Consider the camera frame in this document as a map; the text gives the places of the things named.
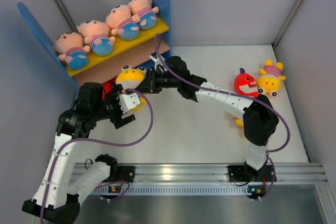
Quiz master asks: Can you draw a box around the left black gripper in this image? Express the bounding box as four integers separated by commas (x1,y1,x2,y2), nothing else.
92,85,134,129

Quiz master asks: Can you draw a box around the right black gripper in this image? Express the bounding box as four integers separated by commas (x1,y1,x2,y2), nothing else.
135,68,180,95

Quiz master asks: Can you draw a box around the yellow striped plush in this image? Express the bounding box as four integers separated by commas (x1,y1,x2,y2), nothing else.
115,64,148,112
257,59,286,97
232,115,244,127

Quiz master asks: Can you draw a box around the boy plush doll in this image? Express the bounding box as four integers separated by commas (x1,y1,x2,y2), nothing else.
76,20,116,56
127,0,159,30
53,32,90,70
106,5,140,40

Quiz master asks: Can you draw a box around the red shark plush toy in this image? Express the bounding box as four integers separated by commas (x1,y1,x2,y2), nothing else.
234,68,259,98

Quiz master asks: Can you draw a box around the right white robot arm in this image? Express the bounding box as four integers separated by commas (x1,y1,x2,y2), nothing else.
137,56,279,182

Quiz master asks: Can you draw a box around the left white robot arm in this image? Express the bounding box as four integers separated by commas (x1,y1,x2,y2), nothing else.
22,82,140,223

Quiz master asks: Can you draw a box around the blue yellow toy shelf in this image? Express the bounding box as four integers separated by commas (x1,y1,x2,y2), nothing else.
17,0,172,89

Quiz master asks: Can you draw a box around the red crab plush toy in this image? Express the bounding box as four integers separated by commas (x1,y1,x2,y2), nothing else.
102,77,117,99

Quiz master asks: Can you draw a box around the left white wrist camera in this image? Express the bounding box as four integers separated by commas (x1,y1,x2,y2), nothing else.
119,91,141,114

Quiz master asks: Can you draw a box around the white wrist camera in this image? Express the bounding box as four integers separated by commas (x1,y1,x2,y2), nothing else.
119,91,141,114
150,52,164,71

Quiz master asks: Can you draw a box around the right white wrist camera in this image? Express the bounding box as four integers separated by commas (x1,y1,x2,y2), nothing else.
150,52,164,71

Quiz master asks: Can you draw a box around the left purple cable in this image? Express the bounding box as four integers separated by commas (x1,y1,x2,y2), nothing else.
39,89,153,223

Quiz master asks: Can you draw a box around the purple cable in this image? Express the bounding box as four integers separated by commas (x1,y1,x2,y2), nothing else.
153,33,291,204
39,89,153,223

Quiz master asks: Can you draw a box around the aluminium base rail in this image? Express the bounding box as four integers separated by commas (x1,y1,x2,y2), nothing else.
65,163,328,202

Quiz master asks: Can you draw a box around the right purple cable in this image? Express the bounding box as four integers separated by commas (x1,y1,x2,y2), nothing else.
153,33,291,204

